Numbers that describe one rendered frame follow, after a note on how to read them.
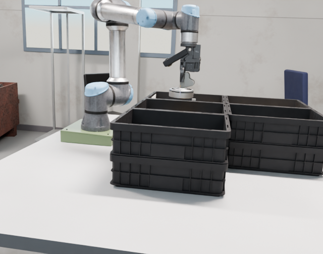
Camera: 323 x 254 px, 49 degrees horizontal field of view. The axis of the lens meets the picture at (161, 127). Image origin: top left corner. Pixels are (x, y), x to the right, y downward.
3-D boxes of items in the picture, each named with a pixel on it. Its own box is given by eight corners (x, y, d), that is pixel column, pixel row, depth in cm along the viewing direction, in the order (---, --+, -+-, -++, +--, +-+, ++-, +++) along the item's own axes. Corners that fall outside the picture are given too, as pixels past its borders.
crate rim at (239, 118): (227, 120, 140) (228, 114, 140) (225, 108, 169) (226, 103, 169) (333, 127, 135) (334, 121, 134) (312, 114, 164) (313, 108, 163)
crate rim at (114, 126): (108, 129, 117) (108, 122, 116) (129, 113, 146) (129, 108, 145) (230, 139, 111) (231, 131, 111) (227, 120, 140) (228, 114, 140)
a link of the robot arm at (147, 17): (79, -7, 167) (150, 2, 136) (98, -4, 175) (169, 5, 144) (77, 18, 171) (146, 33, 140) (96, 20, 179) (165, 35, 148)
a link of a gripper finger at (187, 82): (193, 94, 147) (194, 72, 147) (178, 93, 148) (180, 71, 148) (193, 94, 150) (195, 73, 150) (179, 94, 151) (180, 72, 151)
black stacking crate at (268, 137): (226, 143, 143) (228, 116, 140) (224, 127, 171) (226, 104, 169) (329, 151, 137) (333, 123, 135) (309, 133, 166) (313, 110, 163)
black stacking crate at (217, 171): (108, 187, 121) (108, 154, 119) (128, 161, 150) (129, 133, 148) (225, 199, 116) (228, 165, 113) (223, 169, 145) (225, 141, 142)
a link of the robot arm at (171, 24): (151, 10, 151) (170, 8, 144) (169, 12, 159) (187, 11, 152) (151, 29, 153) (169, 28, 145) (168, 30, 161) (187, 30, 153)
